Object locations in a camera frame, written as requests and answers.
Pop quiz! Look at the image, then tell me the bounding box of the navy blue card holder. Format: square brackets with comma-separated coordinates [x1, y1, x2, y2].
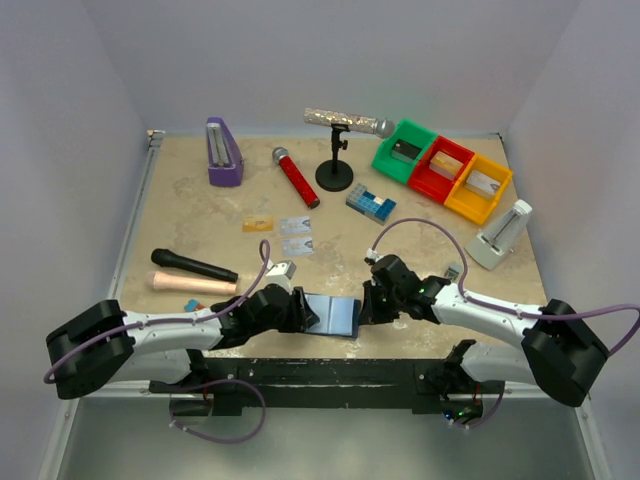
[305, 294, 362, 339]

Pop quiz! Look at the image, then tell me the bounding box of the gold VIP card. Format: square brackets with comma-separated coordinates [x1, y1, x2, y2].
[242, 215, 274, 232]

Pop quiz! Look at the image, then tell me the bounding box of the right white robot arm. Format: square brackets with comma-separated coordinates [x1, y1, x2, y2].
[359, 253, 609, 407]

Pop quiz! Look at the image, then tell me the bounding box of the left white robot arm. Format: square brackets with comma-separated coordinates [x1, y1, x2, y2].
[44, 284, 319, 400]

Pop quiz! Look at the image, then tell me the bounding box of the gold card in red bin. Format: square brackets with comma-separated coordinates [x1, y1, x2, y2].
[429, 152, 463, 180]

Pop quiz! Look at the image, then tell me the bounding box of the dark card in green bin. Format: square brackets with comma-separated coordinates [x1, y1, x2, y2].
[390, 140, 422, 163]

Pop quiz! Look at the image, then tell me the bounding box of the white card in yellow bin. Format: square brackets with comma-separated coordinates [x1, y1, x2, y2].
[465, 170, 502, 199]

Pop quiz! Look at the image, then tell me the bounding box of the orange and blue brick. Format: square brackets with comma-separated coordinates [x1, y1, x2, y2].
[184, 299, 205, 312]

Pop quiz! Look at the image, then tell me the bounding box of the blue toy brick block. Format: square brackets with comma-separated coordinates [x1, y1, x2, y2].
[345, 183, 396, 225]

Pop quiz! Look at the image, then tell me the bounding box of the white metronome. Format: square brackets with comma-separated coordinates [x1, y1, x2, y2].
[465, 200, 533, 270]

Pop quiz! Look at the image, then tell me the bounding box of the yellow plastic bin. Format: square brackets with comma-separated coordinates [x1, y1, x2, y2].
[444, 154, 513, 225]

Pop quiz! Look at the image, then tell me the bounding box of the pink microphone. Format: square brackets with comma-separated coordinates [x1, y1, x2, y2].
[146, 271, 237, 295]

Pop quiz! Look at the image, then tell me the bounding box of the red plastic bin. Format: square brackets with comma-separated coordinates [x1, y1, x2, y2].
[408, 136, 474, 204]

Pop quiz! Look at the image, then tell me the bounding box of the green plastic bin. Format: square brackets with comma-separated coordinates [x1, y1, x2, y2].
[372, 119, 438, 184]

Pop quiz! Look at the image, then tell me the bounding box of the black microphone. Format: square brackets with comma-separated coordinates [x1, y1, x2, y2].
[151, 248, 239, 283]

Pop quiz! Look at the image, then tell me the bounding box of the black microphone stand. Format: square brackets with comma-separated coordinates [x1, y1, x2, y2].
[315, 123, 354, 192]

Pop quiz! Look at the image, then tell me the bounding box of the red glitter microphone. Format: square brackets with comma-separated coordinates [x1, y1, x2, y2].
[272, 147, 320, 209]

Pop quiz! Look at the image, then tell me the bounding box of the purple metronome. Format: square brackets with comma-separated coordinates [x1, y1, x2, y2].
[206, 117, 244, 188]

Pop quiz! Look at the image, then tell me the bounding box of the silver glitter microphone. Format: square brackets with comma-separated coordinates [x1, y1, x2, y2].
[303, 108, 396, 139]

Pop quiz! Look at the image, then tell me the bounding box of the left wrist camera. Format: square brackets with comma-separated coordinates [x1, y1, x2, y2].
[264, 260, 297, 293]

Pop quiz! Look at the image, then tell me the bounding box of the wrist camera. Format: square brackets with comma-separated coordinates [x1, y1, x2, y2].
[264, 260, 297, 293]
[364, 248, 382, 265]

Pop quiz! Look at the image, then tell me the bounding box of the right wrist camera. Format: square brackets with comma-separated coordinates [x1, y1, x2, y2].
[364, 248, 382, 265]

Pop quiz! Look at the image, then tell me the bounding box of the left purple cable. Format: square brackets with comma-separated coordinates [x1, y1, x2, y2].
[43, 239, 271, 443]

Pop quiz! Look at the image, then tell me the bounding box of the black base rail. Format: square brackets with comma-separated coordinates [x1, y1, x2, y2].
[149, 358, 501, 416]

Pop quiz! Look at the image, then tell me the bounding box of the aluminium frame rail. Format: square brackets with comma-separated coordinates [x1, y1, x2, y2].
[37, 130, 166, 480]

